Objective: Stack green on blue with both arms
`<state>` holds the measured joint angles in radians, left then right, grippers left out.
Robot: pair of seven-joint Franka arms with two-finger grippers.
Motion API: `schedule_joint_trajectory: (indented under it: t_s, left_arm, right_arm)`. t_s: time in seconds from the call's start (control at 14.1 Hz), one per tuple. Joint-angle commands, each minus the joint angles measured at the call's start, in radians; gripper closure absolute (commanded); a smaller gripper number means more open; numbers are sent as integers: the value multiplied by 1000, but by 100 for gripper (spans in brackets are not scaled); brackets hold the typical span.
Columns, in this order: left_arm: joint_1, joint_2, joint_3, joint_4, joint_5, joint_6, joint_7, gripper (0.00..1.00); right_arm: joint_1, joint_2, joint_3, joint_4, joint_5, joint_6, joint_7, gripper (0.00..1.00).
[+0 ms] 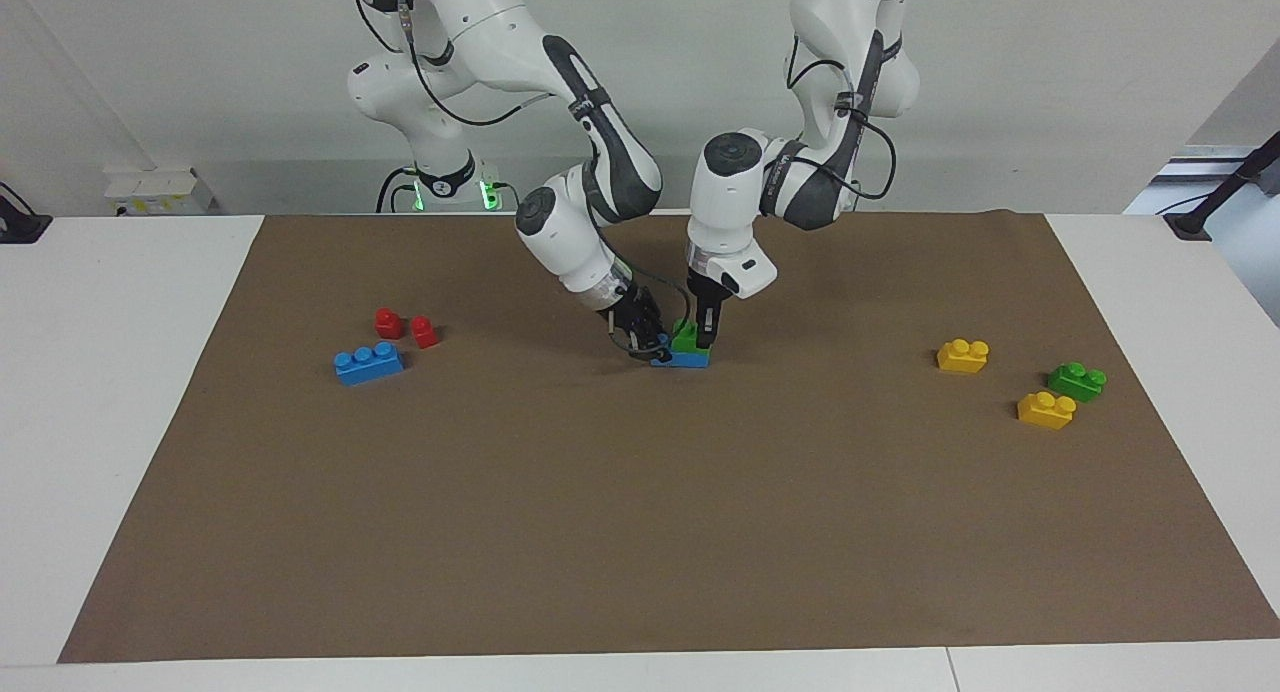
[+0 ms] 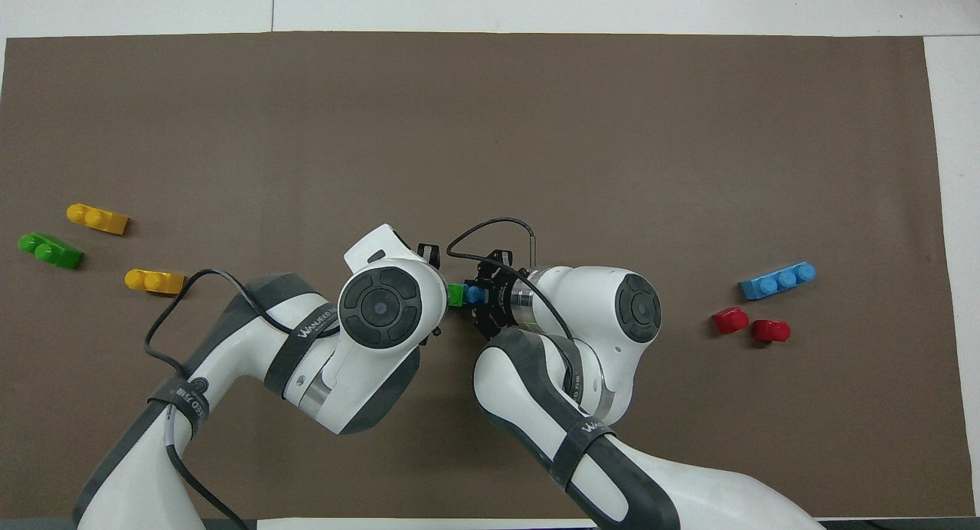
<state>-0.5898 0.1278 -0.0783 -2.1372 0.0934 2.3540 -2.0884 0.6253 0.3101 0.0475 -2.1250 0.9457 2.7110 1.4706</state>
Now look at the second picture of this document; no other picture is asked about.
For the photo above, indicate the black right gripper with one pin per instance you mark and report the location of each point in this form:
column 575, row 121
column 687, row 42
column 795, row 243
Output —
column 507, row 300

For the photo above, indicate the green two-stud brick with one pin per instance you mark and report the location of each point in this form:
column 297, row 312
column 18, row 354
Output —
column 456, row 295
column 52, row 252

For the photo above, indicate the blue three-stud brick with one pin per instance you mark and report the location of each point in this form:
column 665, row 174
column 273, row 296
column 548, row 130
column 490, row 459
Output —
column 475, row 294
column 773, row 285

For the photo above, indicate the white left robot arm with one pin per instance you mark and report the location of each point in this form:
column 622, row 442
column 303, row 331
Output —
column 383, row 308

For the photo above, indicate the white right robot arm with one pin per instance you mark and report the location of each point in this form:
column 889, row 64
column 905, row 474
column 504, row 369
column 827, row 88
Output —
column 589, row 300

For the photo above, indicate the brown table mat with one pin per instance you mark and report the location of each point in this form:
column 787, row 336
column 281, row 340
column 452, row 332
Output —
column 459, row 132

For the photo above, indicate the small red block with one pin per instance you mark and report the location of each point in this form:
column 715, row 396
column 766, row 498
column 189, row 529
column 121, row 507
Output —
column 772, row 332
column 730, row 321

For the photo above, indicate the yellow two-stud brick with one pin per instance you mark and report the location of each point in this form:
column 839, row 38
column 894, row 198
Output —
column 157, row 283
column 99, row 220

